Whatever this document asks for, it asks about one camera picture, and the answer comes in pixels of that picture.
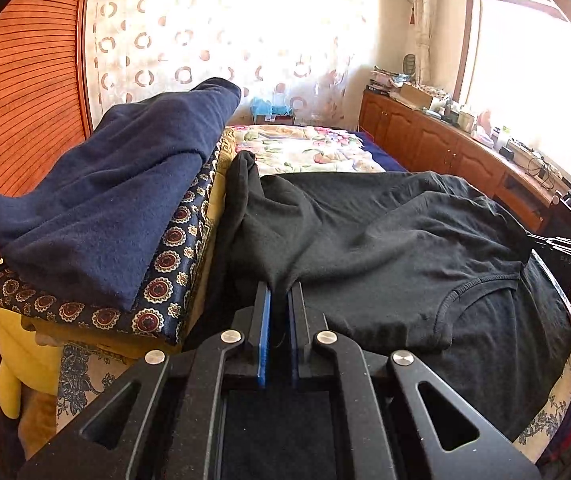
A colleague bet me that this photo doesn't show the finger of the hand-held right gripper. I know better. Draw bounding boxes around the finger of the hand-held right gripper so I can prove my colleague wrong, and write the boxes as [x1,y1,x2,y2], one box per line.
[528,234,571,263]

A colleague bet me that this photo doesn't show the white blue floral sheet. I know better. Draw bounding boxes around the white blue floral sheet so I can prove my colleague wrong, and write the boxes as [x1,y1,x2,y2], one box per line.
[56,342,571,461]

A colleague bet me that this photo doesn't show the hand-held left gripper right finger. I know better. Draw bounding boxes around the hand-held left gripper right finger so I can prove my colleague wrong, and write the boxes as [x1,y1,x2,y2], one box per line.
[287,281,542,480]

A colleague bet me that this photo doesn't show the wooden side cabinet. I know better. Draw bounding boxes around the wooden side cabinet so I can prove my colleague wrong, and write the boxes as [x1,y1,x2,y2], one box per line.
[358,89,571,233]

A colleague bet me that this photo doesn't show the wooden louvred wardrobe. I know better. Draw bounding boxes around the wooden louvred wardrobe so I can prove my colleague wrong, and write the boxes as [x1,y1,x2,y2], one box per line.
[0,0,96,461]

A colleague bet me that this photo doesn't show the navy fleece cloth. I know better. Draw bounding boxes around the navy fleece cloth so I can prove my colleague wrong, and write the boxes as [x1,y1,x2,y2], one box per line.
[0,77,242,311]

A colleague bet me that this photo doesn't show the white window curtain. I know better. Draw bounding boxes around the white window curtain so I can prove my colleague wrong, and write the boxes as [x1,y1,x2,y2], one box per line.
[408,0,439,86]

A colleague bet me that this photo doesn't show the black printed t-shirt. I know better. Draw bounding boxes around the black printed t-shirt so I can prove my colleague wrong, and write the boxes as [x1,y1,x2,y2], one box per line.
[186,152,571,441]

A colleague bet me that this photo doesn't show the black cables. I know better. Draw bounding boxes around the black cables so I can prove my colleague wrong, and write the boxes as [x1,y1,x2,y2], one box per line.
[525,157,561,181]

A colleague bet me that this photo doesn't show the sheer circle-patterned curtain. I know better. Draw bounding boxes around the sheer circle-patterned curtain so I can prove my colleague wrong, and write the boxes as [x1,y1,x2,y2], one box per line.
[88,0,381,128]

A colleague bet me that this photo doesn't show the floral bed blanket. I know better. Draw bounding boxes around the floral bed blanket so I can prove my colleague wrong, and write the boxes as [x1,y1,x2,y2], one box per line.
[228,125,386,175]

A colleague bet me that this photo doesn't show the cardboard box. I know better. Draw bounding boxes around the cardboard box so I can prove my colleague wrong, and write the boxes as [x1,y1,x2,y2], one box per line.
[399,82,439,111]

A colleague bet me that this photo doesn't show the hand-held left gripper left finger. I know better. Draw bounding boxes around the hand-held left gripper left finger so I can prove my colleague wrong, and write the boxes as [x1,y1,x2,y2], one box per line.
[18,280,272,480]

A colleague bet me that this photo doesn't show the patterned dark folded quilt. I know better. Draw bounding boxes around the patterned dark folded quilt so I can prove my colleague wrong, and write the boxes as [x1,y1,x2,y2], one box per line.
[0,130,231,346]

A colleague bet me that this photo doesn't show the navy bed sheet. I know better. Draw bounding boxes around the navy bed sheet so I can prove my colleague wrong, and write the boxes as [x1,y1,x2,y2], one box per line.
[355,132,407,173]

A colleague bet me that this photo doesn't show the yellow pillow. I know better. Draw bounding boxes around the yellow pillow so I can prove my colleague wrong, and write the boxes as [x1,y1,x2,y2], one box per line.
[0,290,61,418]

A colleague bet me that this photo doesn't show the blue tissue pack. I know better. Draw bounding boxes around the blue tissue pack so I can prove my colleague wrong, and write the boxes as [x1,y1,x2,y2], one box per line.
[250,97,293,123]

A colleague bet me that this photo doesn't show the wooden framed window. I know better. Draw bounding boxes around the wooden framed window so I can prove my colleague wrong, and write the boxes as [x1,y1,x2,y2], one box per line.
[458,0,571,171]

